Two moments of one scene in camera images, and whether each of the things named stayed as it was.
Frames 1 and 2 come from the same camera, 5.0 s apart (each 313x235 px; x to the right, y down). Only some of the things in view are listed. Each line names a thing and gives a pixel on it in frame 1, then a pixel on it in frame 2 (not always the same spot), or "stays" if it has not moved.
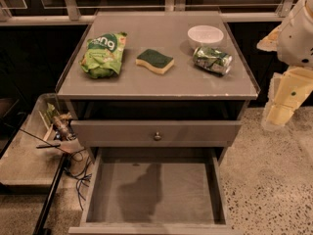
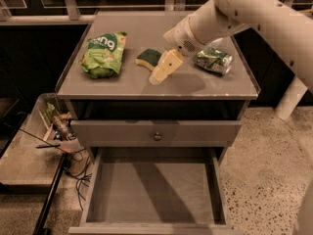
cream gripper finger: [264, 119] → [161, 59]
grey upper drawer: [153, 133] stays
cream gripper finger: [283, 114] → [172, 61]
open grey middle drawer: [154, 191] stays
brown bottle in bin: [62, 127] stays
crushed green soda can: [212, 59] stays
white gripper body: [295, 38] → [179, 37]
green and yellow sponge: [156, 61] stays
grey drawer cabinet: [158, 97] stays
